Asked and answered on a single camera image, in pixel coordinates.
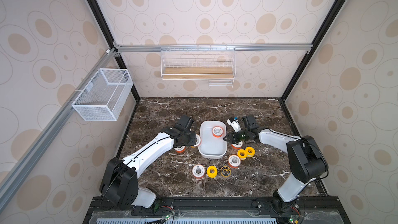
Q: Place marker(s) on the aluminium rail back wall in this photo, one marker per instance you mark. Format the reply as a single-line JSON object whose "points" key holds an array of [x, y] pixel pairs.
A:
{"points": [[208, 47]]}

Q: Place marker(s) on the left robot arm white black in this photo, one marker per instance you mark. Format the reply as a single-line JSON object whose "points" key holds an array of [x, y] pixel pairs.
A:
{"points": [[120, 181]]}

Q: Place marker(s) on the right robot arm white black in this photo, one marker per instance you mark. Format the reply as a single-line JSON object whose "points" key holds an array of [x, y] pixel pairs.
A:
{"points": [[306, 161]]}

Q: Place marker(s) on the white plastic storage box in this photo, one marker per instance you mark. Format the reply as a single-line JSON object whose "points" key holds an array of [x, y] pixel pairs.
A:
{"points": [[212, 147]]}

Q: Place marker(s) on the orange white tape roll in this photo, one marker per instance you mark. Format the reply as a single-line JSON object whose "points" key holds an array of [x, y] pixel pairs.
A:
{"points": [[217, 131], [234, 161], [198, 171], [237, 146], [180, 149]]}

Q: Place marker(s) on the aluminium rail wall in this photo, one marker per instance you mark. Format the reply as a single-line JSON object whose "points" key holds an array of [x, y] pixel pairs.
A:
{"points": [[30, 158], [208, 47]]}

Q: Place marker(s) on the yellow black label tape roll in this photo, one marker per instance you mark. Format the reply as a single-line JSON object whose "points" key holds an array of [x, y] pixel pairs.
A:
{"points": [[225, 171], [198, 141]]}

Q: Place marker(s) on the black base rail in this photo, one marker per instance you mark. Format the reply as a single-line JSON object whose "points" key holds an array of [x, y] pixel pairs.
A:
{"points": [[220, 210]]}

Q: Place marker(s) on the aluminium rail left wall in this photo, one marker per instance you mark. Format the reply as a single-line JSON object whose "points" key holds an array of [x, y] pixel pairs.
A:
{"points": [[30, 158]]}

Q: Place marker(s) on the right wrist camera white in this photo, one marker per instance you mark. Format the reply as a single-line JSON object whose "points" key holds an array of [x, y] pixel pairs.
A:
{"points": [[234, 123]]}

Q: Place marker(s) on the white wire shelf wooden board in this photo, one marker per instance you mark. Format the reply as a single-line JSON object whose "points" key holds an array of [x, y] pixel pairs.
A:
{"points": [[217, 67]]}

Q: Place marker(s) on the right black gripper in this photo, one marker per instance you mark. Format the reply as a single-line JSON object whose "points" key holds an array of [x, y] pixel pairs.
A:
{"points": [[236, 136]]}

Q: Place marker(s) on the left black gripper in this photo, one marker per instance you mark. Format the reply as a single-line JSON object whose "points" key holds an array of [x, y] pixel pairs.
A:
{"points": [[192, 141]]}

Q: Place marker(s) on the white mesh wire basket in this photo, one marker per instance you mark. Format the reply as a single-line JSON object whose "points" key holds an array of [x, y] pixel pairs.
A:
{"points": [[103, 98]]}

